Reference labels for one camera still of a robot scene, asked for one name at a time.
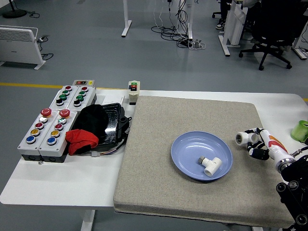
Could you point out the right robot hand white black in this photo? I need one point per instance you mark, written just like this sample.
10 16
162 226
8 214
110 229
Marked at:
274 144

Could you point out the white pipe elbow fitting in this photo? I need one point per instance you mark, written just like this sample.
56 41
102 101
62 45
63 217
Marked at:
244 137

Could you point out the white pipe tee metal end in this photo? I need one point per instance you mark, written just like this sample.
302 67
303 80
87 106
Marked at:
211 167

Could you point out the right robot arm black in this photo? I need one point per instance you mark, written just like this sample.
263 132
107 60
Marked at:
297 168

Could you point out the blue round plate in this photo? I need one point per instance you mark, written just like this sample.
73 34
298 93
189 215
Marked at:
190 149

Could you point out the green tape roll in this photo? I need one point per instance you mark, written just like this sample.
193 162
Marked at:
299 132

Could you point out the white desk foot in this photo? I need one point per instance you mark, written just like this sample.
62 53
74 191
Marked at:
300 51

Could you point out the grey-brown mat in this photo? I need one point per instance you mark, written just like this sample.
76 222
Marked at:
156 168

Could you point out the black office chair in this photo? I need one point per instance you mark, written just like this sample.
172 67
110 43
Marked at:
272 24

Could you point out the person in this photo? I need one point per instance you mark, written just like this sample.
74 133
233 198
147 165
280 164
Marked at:
220 24

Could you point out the white paper card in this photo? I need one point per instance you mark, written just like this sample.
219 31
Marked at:
113 99

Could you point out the black cloth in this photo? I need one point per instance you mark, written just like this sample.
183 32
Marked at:
91 120

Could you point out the grey four-button control box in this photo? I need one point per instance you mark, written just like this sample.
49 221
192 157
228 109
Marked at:
55 96
87 96

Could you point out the red cloth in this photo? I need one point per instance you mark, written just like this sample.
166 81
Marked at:
80 139

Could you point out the white table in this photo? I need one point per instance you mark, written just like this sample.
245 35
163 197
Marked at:
72 183

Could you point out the grey five-button control box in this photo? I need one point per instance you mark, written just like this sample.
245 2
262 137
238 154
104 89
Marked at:
27 146
60 144

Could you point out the white panel heater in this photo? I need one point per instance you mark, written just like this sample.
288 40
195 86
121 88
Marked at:
16 48

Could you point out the black stand base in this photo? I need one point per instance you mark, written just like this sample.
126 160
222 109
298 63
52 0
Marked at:
14 13

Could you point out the white desk frame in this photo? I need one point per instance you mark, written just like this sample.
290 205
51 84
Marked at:
232 26

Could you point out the beige start-stop switch box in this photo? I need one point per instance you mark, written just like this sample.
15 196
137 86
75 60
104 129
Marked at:
133 95

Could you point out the small grey switch panel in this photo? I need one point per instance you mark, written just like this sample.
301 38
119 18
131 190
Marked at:
84 82

